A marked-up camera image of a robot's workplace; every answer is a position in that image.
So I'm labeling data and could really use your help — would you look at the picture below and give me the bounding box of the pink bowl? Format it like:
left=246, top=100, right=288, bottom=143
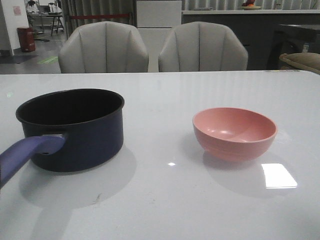
left=192, top=107, right=278, bottom=162

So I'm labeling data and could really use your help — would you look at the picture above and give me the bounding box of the right beige chair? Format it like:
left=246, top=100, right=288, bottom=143
left=158, top=21, right=249, bottom=72

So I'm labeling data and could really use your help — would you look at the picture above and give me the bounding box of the beige chair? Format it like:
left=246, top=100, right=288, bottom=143
left=158, top=21, right=249, bottom=72
left=58, top=21, right=149, bottom=74

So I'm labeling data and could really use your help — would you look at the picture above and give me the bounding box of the dark blue saucepan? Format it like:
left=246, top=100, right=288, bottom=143
left=0, top=88, right=125, bottom=186

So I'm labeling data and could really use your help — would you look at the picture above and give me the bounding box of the left beige chair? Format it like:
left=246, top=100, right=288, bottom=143
left=58, top=21, right=149, bottom=74

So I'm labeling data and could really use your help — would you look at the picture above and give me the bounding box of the white drawer cabinet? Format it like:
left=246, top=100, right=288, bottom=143
left=136, top=0, right=182, bottom=73

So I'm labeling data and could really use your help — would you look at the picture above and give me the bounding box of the red barrier belt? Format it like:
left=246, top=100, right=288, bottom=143
left=69, top=13, right=131, bottom=20

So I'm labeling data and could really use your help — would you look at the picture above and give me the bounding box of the dark counter white top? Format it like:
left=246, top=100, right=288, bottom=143
left=181, top=9, right=320, bottom=70

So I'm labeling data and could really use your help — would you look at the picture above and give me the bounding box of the fruit plate on counter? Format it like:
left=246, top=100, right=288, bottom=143
left=240, top=0, right=262, bottom=10

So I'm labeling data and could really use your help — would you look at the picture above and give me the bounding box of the background work desk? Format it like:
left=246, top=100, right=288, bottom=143
left=27, top=11, right=65, bottom=36

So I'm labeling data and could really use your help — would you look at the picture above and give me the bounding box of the red trash bin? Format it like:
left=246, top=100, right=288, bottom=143
left=17, top=27, right=36, bottom=53

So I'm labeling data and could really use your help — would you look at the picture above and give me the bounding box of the dark side table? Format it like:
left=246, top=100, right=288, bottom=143
left=266, top=24, right=320, bottom=70

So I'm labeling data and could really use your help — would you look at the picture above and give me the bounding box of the brown cushion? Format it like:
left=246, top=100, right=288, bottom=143
left=279, top=52, right=320, bottom=75

